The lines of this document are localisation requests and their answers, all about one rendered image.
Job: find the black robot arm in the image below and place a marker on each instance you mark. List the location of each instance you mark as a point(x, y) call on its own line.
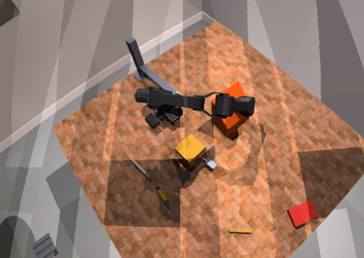
point(225, 105)

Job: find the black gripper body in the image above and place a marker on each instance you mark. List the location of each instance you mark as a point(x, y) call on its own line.
point(152, 120)

